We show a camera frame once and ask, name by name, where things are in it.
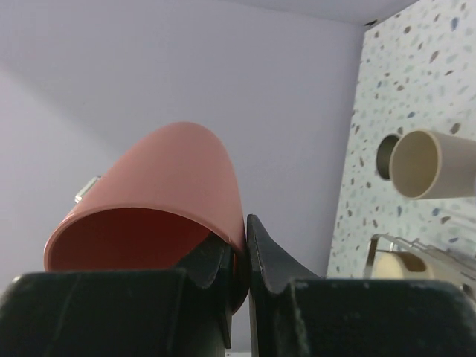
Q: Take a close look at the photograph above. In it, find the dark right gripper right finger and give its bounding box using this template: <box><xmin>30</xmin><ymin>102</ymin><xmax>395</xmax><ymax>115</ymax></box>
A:
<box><xmin>247</xmin><ymin>214</ymin><xmax>475</xmax><ymax>356</ymax></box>

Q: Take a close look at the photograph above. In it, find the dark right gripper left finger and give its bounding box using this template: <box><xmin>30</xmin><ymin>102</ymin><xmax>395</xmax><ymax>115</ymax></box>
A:
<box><xmin>1</xmin><ymin>236</ymin><xmax>233</xmax><ymax>356</ymax></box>

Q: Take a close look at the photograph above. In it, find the coral red plastic cup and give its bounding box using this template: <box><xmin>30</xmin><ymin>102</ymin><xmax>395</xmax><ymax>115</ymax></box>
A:
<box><xmin>43</xmin><ymin>122</ymin><xmax>248</xmax><ymax>310</ymax></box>

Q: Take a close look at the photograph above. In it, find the tall beige cup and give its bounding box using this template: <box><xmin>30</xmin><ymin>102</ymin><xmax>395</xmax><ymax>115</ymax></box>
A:
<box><xmin>389</xmin><ymin>129</ymin><xmax>475</xmax><ymax>200</ymax></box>

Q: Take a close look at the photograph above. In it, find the wire dish rack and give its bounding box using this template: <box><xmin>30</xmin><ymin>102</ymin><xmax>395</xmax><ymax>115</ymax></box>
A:
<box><xmin>363</xmin><ymin>208</ymin><xmax>476</xmax><ymax>295</ymax></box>

